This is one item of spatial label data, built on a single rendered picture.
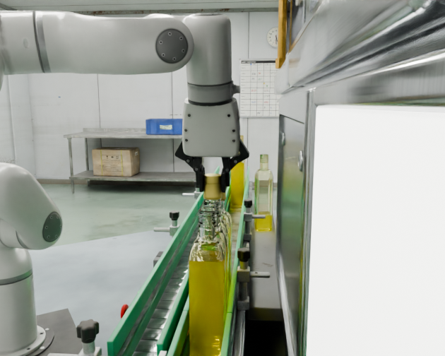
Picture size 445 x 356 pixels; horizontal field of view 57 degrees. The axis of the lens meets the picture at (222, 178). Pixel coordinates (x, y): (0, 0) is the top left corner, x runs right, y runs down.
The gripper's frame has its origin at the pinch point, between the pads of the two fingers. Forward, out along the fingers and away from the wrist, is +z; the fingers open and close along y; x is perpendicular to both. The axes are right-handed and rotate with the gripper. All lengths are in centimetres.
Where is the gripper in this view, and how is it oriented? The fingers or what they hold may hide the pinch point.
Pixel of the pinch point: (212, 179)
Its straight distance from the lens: 75.7
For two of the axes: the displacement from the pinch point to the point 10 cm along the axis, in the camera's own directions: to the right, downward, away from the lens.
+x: -1.0, 4.2, -9.0
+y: -9.9, -0.2, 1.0
